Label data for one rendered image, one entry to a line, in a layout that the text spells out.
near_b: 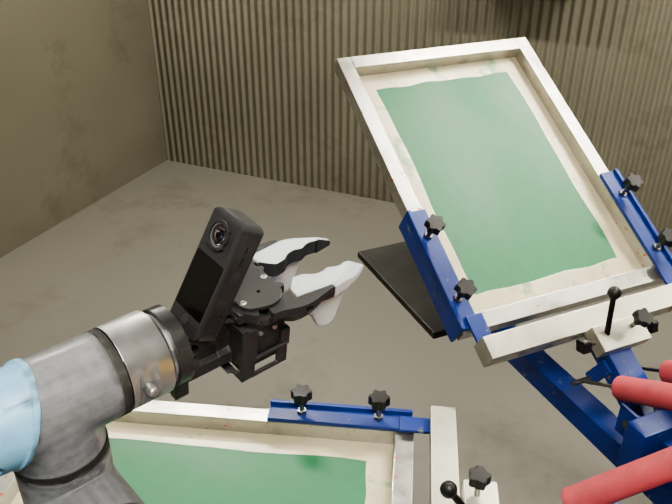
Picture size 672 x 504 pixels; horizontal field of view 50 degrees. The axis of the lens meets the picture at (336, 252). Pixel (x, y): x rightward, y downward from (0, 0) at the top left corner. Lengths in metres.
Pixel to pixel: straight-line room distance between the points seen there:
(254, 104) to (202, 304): 4.31
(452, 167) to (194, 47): 3.43
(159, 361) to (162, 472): 0.93
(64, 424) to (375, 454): 1.00
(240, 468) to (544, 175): 1.03
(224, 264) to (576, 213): 1.38
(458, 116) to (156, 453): 1.10
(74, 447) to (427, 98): 1.50
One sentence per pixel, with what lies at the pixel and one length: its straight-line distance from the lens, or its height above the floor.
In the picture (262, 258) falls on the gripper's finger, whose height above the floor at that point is 1.69.
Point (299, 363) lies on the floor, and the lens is 3.26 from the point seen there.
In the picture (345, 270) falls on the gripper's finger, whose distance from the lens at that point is 0.68.
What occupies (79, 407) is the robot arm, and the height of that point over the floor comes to 1.67.
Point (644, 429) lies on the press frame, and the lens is 1.54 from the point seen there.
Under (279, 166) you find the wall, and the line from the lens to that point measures 4.95.
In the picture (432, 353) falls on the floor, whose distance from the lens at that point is 3.34.
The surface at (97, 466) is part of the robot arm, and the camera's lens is 0.62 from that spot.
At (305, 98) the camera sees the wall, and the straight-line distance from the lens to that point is 4.69.
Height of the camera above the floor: 2.03
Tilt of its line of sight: 30 degrees down
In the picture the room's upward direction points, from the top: straight up
